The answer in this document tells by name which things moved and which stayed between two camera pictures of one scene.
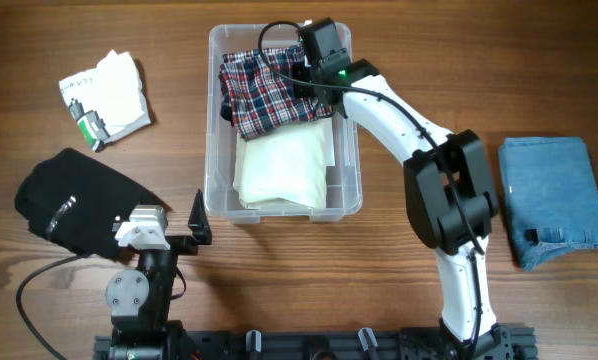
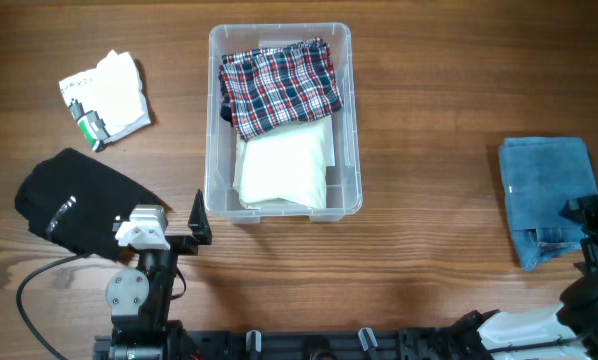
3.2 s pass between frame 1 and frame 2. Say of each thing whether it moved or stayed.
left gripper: stayed
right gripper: moved
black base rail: stayed
